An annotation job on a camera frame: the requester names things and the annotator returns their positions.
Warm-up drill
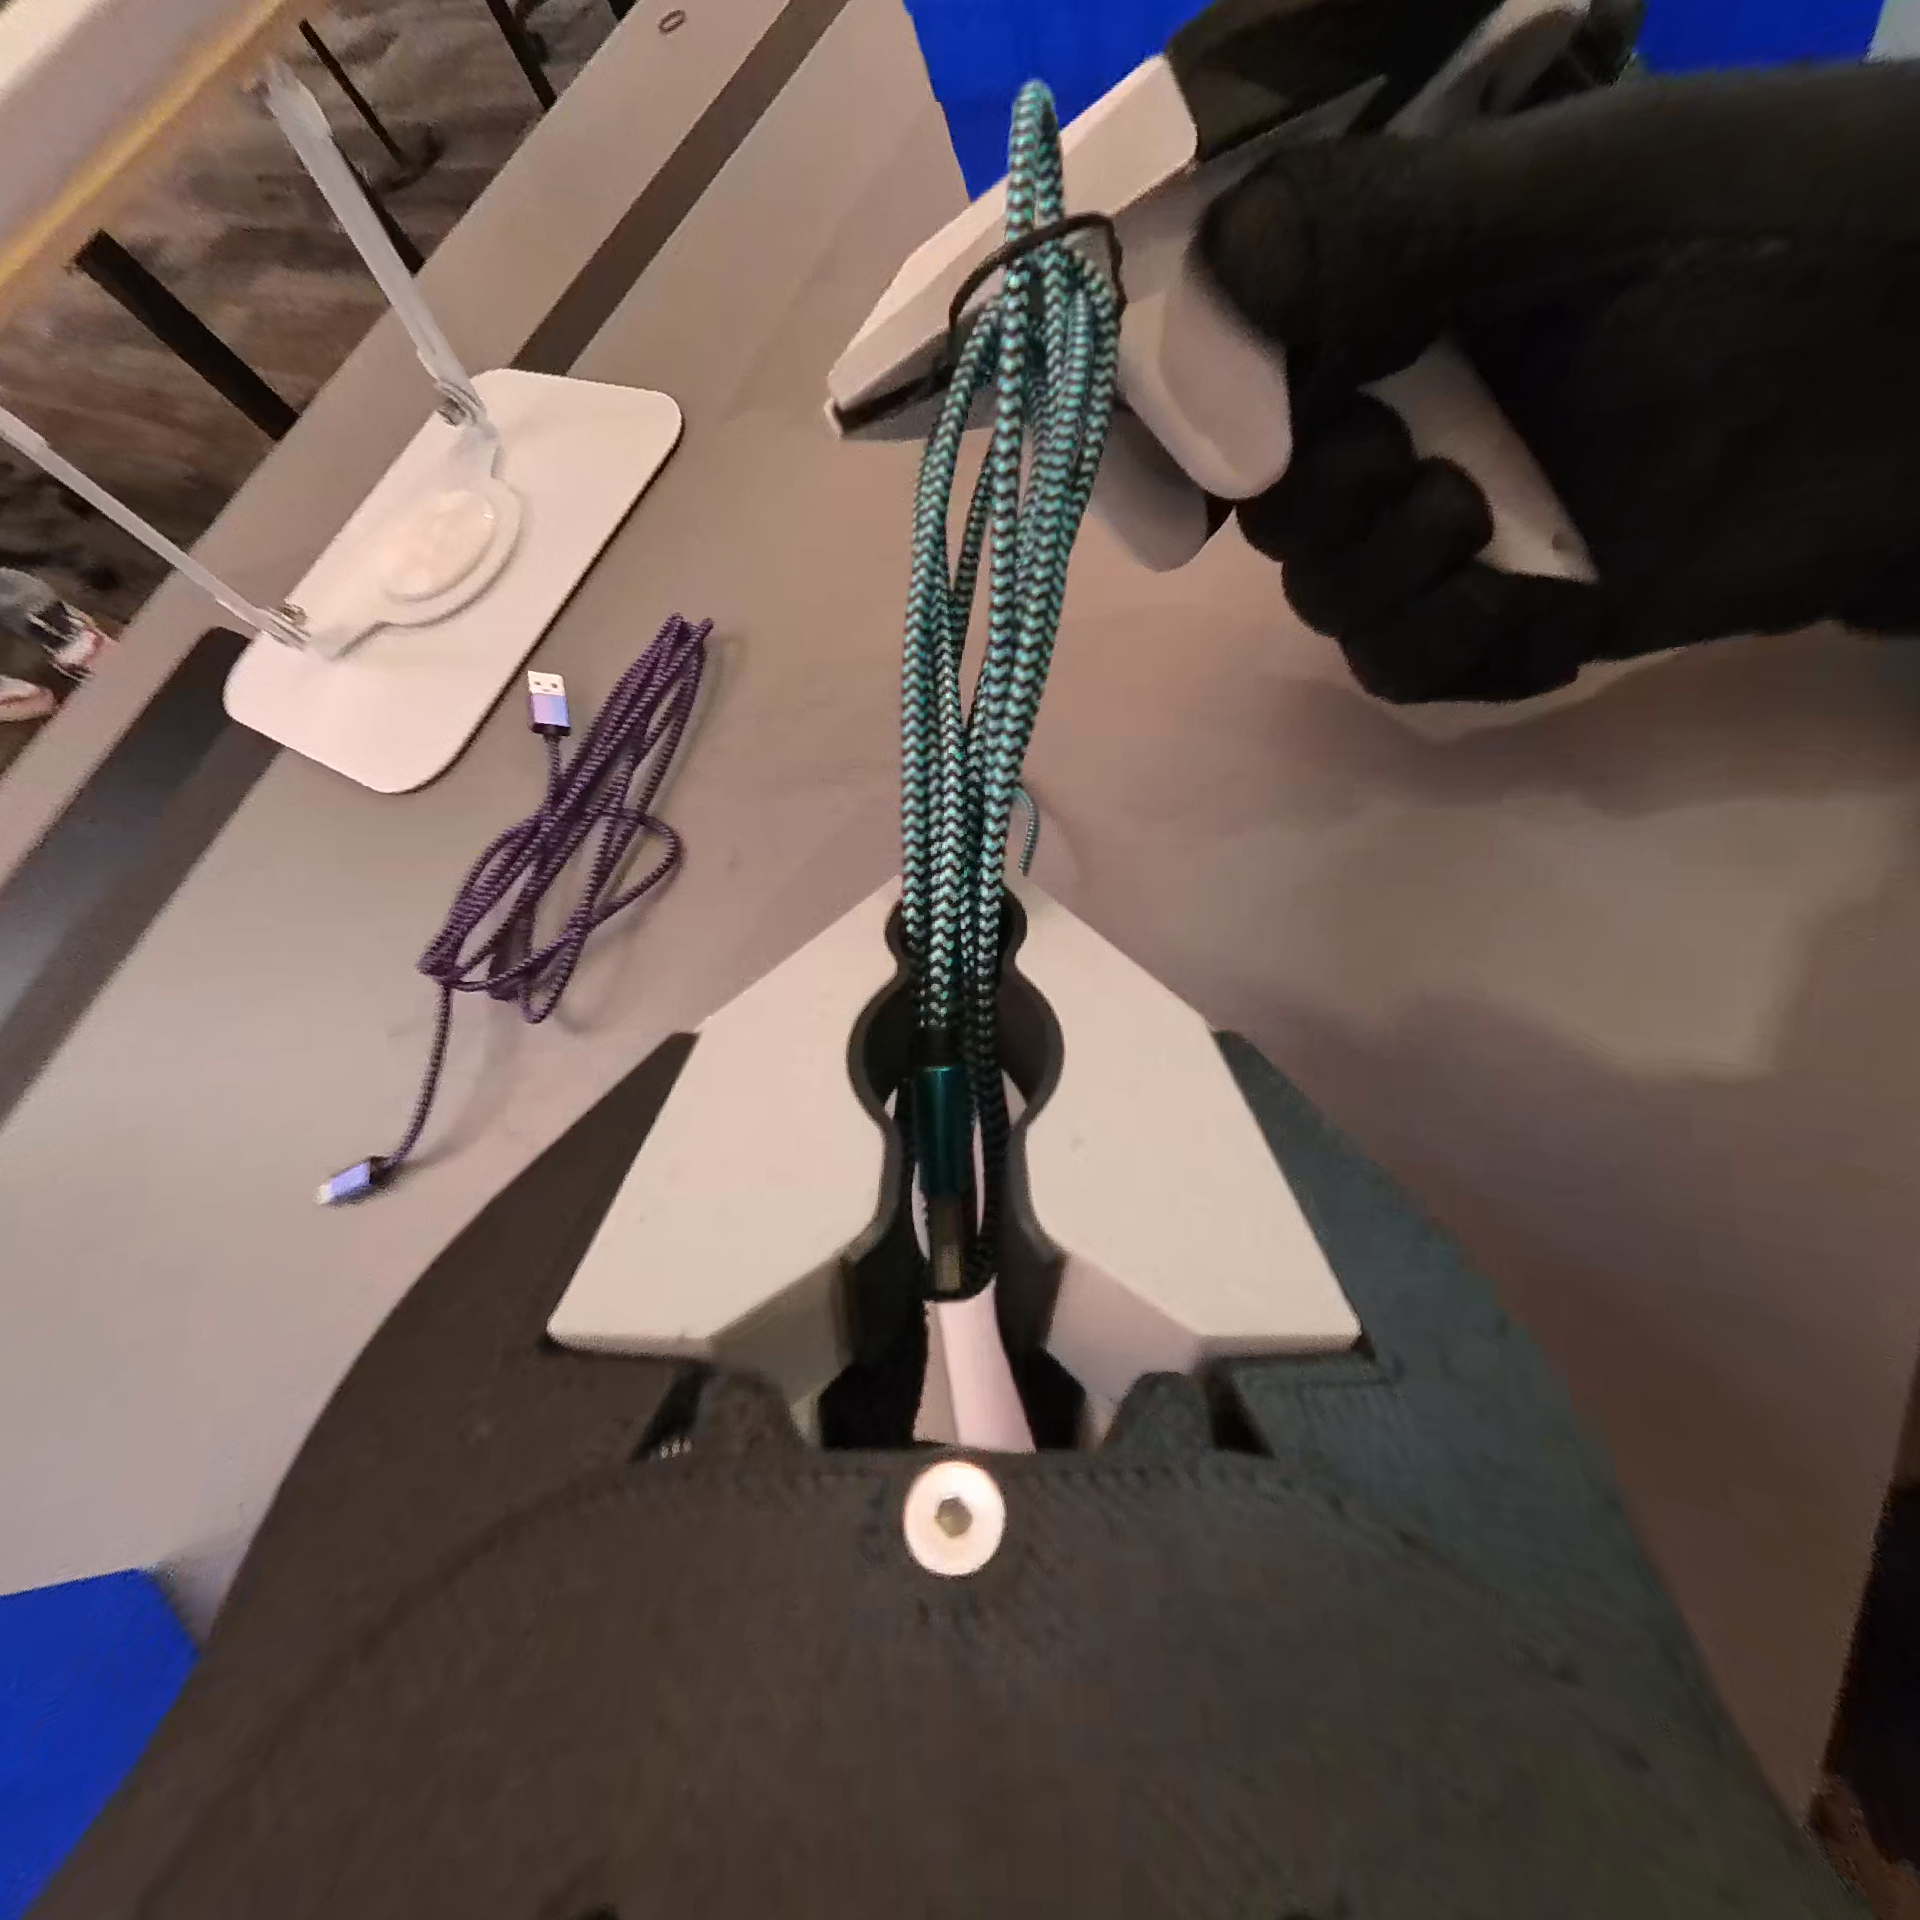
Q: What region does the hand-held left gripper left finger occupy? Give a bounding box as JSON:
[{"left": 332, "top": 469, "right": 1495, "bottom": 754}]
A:
[{"left": 544, "top": 885, "right": 905, "bottom": 1449}]

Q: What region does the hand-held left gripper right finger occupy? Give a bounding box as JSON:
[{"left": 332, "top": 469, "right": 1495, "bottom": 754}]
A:
[{"left": 1001, "top": 883, "right": 1366, "bottom": 1449}]

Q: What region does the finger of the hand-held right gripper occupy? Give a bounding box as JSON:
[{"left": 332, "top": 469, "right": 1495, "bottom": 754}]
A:
[
  {"left": 830, "top": 372, "right": 944, "bottom": 448},
  {"left": 824, "top": 57, "right": 1205, "bottom": 444}
]

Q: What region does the black twist tie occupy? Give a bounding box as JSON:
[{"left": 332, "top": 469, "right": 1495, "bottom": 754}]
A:
[{"left": 944, "top": 214, "right": 1126, "bottom": 329}]

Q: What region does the teal braided usb cable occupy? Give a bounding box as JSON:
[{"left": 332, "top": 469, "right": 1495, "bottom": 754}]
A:
[{"left": 896, "top": 82, "right": 1129, "bottom": 1304}]

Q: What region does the purple braided usb cable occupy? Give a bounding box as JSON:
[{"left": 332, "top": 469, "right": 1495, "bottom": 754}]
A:
[{"left": 316, "top": 613, "right": 720, "bottom": 1211}]

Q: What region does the blue plastic bin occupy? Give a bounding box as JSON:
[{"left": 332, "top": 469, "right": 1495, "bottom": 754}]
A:
[
  {"left": 0, "top": 1568, "right": 201, "bottom": 1920},
  {"left": 900, "top": 0, "right": 1876, "bottom": 203}
]

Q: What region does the white folding stand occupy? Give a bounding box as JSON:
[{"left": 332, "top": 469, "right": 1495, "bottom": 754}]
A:
[{"left": 0, "top": 67, "right": 686, "bottom": 798}]

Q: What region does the wooden edged display board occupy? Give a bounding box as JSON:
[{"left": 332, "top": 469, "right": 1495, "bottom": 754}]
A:
[{"left": 0, "top": 0, "right": 325, "bottom": 296}]

